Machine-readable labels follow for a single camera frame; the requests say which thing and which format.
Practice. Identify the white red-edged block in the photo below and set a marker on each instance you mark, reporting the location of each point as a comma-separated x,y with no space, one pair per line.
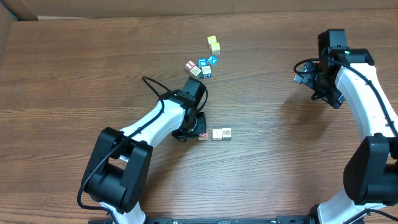
206,71

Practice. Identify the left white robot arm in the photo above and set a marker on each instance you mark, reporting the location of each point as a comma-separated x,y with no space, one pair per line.
116,173

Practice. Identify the red M block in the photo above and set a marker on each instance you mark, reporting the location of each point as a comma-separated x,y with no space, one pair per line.
203,136

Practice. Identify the near yellow block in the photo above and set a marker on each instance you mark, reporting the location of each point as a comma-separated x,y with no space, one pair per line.
215,48

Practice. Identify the white patterned block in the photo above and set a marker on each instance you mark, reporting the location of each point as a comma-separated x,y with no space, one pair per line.
196,73

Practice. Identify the blue-faced wooden block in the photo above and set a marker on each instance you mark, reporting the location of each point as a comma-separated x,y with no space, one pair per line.
226,133

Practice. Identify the yellow block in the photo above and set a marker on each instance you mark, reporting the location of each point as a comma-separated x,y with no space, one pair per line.
211,39
215,48

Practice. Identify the far yellow block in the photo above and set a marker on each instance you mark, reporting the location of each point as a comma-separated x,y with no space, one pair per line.
211,39

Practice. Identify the blue X block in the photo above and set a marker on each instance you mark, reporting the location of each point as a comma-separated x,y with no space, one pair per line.
212,60

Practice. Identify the red letter block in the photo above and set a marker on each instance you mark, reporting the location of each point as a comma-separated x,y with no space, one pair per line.
189,65

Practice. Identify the blue picture block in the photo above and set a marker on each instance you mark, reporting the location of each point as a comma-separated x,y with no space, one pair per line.
201,62

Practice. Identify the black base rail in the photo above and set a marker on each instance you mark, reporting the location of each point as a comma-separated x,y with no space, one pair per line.
296,219

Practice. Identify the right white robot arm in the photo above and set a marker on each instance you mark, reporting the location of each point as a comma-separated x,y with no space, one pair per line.
369,181

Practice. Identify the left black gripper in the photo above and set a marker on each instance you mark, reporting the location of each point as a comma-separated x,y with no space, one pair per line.
200,126

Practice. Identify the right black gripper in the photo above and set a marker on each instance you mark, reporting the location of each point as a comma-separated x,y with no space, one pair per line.
334,96

